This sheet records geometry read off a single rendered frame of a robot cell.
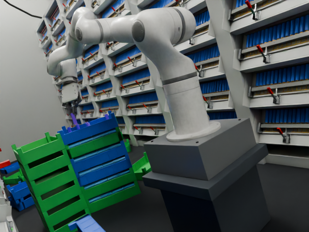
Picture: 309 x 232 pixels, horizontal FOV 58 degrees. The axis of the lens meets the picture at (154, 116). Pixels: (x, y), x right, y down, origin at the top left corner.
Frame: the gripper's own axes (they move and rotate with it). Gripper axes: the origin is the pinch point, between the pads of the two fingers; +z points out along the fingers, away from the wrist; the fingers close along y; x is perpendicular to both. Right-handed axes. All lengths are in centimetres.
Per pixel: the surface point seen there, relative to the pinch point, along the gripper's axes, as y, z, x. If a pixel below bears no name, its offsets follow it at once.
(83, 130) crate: -4.0, 11.2, -2.2
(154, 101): -21, -18, -75
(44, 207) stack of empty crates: 11.6, 46.5, 12.0
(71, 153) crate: 4.2, 22.0, -2.0
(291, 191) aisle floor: -94, 57, -9
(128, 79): 4, -49, -89
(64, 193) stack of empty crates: 4.7, 41.5, 5.7
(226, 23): -86, -23, -5
